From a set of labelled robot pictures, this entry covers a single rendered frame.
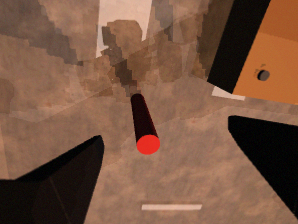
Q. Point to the red peg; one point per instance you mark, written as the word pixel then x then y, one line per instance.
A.
pixel 147 140

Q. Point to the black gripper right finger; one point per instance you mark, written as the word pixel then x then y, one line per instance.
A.
pixel 273 148

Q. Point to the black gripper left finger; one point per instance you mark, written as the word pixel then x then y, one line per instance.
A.
pixel 58 192

